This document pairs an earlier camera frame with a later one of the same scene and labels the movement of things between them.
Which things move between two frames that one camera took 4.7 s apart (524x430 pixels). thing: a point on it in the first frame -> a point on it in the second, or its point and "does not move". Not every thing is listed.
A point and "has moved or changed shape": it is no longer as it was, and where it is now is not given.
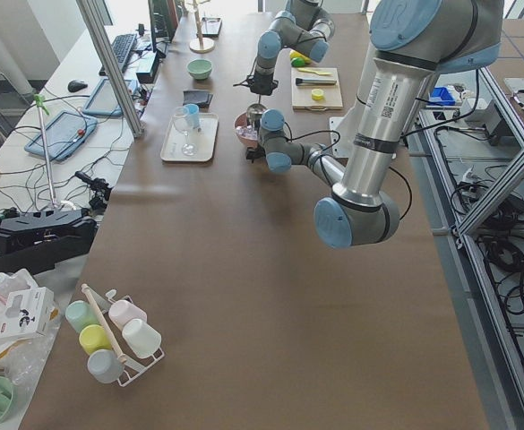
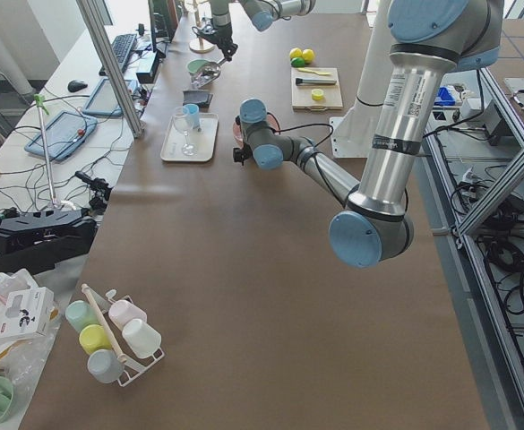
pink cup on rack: (122, 311) does not move
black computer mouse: (75, 85) does not move
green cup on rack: (81, 314) does not move
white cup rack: (123, 341) does not move
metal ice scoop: (254, 112) has moved or changed shape
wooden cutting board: (315, 89) does not move
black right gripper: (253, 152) -> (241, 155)
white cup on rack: (141, 338) does not move
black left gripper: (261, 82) -> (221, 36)
